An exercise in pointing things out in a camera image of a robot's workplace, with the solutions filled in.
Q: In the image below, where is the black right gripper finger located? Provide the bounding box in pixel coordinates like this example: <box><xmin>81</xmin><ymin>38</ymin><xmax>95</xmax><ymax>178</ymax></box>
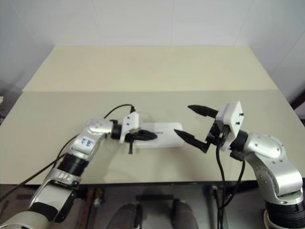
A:
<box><xmin>174</xmin><ymin>129</ymin><xmax>211</xmax><ymax>154</ymax></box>
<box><xmin>187</xmin><ymin>104</ymin><xmax>219</xmax><ymax>119</ymax></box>

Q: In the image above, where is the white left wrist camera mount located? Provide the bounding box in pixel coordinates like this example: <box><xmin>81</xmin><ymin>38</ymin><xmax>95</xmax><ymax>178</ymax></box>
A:
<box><xmin>118</xmin><ymin>112</ymin><xmax>140</xmax><ymax>144</ymax></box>

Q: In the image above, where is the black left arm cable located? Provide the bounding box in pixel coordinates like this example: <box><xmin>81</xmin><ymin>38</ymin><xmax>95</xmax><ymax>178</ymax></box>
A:
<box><xmin>0</xmin><ymin>104</ymin><xmax>136</xmax><ymax>198</ymax></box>

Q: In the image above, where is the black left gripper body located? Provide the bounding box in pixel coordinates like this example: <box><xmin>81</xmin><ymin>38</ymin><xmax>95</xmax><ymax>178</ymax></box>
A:
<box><xmin>125</xmin><ymin>131</ymin><xmax>138</xmax><ymax>155</ymax></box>

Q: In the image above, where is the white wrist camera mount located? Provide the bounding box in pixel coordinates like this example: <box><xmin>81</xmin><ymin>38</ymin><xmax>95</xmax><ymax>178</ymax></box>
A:
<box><xmin>215</xmin><ymin>101</ymin><xmax>245</xmax><ymax>152</ymax></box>
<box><xmin>118</xmin><ymin>112</ymin><xmax>140</xmax><ymax>144</ymax></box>

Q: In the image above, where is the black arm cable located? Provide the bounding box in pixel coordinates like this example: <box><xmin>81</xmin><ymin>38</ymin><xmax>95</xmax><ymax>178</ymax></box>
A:
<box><xmin>215</xmin><ymin>133</ymin><xmax>246</xmax><ymax>229</ymax></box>
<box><xmin>0</xmin><ymin>104</ymin><xmax>136</xmax><ymax>198</ymax></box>

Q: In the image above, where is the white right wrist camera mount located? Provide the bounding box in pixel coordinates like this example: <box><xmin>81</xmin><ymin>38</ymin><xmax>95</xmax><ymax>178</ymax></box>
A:
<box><xmin>215</xmin><ymin>101</ymin><xmax>245</xmax><ymax>152</ymax></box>

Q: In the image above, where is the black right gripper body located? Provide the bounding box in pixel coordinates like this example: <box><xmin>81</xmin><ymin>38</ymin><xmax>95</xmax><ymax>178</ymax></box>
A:
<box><xmin>205</xmin><ymin>118</ymin><xmax>228</xmax><ymax>147</ymax></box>

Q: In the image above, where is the dark rounded shape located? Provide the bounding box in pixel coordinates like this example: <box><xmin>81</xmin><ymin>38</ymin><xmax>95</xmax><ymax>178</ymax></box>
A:
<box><xmin>111</xmin><ymin>202</ymin><xmax>143</xmax><ymax>229</ymax></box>
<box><xmin>171</xmin><ymin>198</ymin><xmax>199</xmax><ymax>229</ymax></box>

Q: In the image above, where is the white rectangular box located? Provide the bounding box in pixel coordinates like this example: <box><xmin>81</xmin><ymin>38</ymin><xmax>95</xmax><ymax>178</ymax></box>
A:
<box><xmin>132</xmin><ymin>122</ymin><xmax>183</xmax><ymax>149</ymax></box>

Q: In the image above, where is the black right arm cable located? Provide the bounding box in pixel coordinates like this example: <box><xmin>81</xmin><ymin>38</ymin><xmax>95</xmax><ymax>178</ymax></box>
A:
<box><xmin>215</xmin><ymin>133</ymin><xmax>246</xmax><ymax>229</ymax></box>

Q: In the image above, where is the black metal stand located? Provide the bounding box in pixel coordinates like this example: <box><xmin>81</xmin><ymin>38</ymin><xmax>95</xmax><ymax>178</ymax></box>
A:
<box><xmin>289</xmin><ymin>89</ymin><xmax>305</xmax><ymax>125</ymax></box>

